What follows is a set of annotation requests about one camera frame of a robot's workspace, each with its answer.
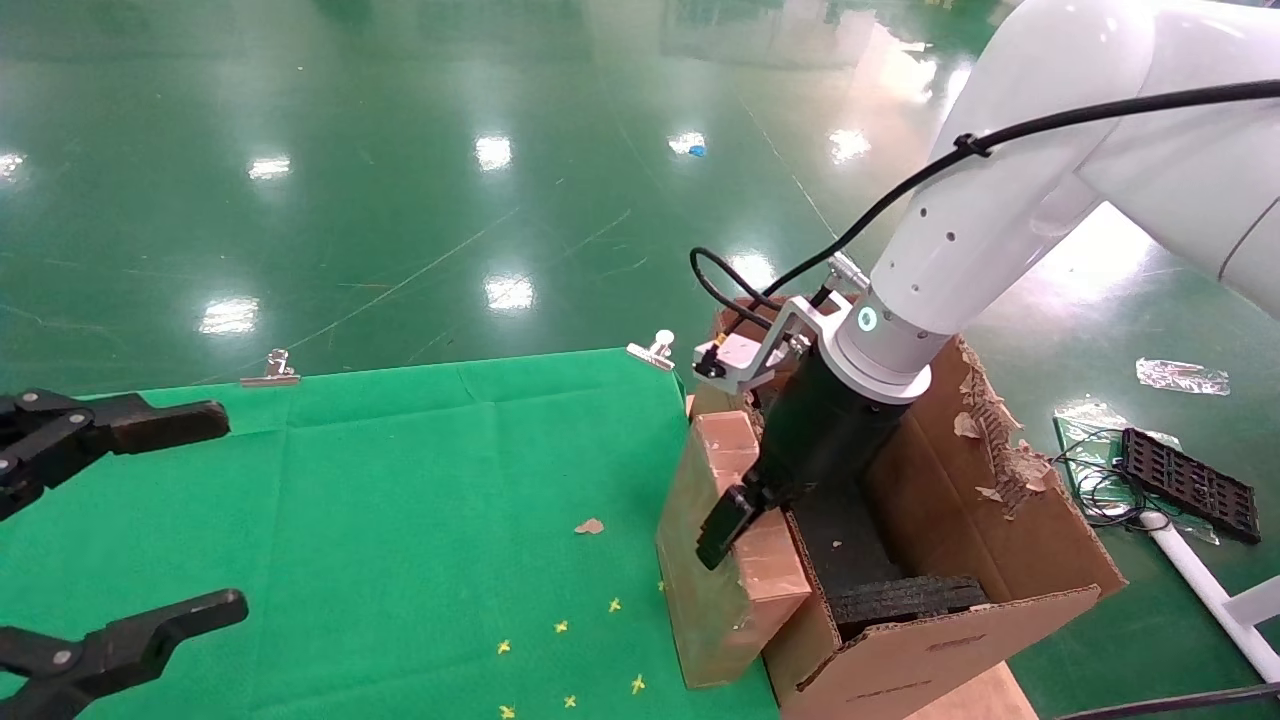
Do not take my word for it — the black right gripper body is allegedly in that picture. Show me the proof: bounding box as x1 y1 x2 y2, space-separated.
743 345 917 513

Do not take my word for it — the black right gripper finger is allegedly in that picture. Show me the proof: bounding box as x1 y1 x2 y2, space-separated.
696 484 763 572

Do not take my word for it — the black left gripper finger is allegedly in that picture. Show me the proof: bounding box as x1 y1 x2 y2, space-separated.
0 387 232 522
0 588 250 720

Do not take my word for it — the small taped cardboard box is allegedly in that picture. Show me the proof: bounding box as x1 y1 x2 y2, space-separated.
655 408 814 692

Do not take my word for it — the large open cardboard carton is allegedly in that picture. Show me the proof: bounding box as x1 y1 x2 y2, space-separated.
688 295 1129 720

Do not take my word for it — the silver binder clip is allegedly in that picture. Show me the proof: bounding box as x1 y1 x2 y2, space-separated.
240 348 302 389
626 329 677 373

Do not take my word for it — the black foam insert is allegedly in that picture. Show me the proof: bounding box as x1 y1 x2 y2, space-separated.
788 488 992 642

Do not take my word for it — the green table cloth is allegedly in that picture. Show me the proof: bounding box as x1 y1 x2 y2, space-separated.
0 347 782 720

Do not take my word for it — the clear plastic bag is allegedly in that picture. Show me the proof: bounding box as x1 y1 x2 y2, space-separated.
1051 399 1222 547

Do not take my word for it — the crumpled clear plastic wrapper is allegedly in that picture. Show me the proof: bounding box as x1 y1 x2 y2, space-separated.
1135 356 1232 397

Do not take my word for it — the black perforated tray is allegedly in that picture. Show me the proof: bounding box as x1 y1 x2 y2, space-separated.
1116 426 1262 547

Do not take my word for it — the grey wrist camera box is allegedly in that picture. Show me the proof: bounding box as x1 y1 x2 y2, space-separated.
692 331 777 397

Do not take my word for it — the grey metal camera bracket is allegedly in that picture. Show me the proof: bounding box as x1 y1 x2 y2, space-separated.
735 294 853 397

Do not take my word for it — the silver cable connector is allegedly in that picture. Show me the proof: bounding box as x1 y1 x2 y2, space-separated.
827 253 870 297

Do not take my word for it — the thin black wire bundle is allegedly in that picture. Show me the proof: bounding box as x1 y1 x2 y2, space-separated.
1054 430 1162 530

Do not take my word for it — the white pipe frame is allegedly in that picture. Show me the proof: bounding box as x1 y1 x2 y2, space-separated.
1140 510 1280 687

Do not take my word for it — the thick black sleeved cable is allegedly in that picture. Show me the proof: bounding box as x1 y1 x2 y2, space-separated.
688 79 1280 314

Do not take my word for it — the dark grey floor cable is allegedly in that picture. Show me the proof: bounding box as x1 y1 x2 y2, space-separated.
1054 682 1280 720

